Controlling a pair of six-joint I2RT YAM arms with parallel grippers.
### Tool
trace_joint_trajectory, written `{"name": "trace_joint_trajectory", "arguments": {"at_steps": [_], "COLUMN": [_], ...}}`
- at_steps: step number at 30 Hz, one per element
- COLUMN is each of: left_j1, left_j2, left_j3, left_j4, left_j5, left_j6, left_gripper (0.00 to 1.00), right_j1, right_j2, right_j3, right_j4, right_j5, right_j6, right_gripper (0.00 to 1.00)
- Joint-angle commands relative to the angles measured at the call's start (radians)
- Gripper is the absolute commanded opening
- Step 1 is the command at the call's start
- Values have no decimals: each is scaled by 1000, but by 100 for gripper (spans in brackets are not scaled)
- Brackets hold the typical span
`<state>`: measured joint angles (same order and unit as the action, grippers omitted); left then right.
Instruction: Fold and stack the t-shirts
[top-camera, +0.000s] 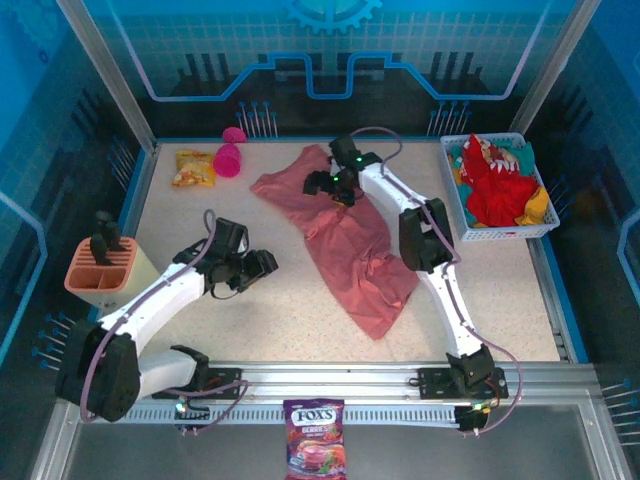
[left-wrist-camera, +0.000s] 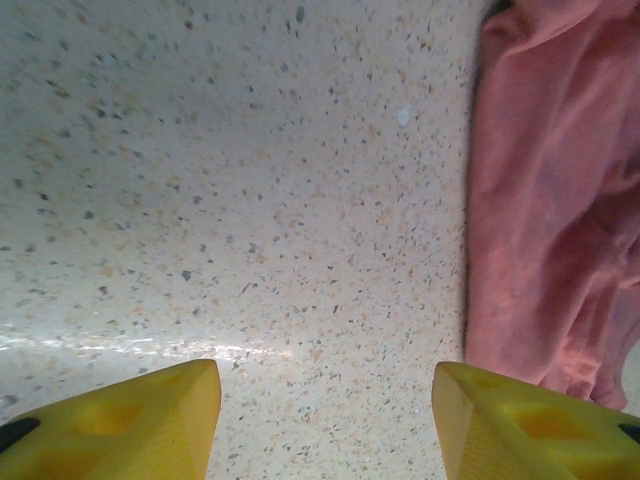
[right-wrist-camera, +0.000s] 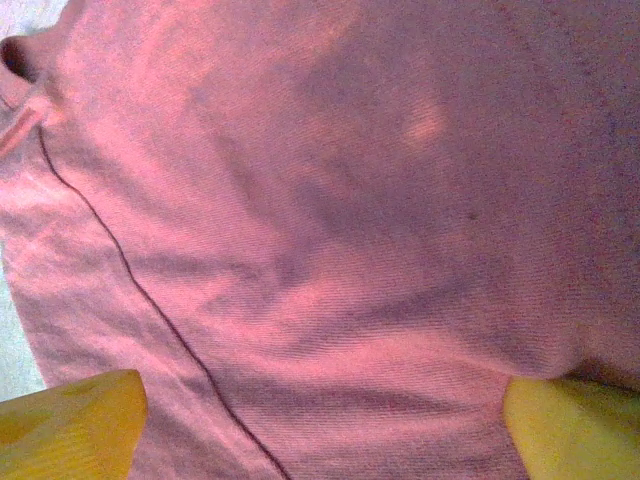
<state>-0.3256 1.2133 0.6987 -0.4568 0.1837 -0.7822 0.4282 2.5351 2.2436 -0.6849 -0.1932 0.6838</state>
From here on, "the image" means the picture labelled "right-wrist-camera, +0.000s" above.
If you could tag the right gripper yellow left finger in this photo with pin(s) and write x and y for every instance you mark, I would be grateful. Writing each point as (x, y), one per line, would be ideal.
(65, 430)

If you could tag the pink t-shirt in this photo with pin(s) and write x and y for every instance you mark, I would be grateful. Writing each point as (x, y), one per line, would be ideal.
(325, 200)

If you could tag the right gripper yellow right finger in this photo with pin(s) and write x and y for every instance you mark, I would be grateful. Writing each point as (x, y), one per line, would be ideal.
(575, 435)

